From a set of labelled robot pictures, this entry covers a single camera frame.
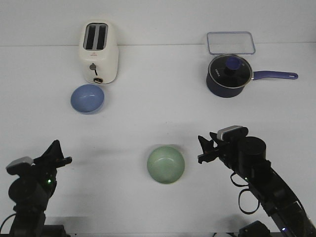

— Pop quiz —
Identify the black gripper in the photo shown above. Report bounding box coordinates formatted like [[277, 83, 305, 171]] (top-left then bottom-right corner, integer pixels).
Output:
[[32, 140, 73, 178], [197, 132, 237, 164]]

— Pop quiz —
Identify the green bowl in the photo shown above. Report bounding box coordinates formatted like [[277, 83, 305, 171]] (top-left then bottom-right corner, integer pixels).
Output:
[[147, 145, 185, 184]]

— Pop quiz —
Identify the blue bowl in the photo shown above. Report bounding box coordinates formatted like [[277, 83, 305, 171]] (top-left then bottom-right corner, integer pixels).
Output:
[[70, 84, 105, 114]]

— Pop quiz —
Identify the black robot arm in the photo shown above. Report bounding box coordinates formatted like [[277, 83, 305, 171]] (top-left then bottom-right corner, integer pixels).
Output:
[[197, 128, 316, 237], [6, 140, 72, 237]]

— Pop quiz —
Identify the dark blue saucepan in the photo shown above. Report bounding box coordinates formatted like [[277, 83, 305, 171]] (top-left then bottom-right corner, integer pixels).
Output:
[[206, 71, 298, 98]]

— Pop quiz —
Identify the glass pot lid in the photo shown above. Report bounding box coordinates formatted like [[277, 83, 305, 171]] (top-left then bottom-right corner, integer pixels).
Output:
[[208, 54, 253, 89]]

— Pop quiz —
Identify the cream two-slot toaster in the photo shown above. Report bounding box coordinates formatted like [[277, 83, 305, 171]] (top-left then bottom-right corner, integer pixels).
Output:
[[79, 20, 119, 84]]

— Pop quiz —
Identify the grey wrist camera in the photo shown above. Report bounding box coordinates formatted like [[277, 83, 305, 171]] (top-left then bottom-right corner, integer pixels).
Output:
[[216, 125, 249, 142], [6, 157, 33, 175]]

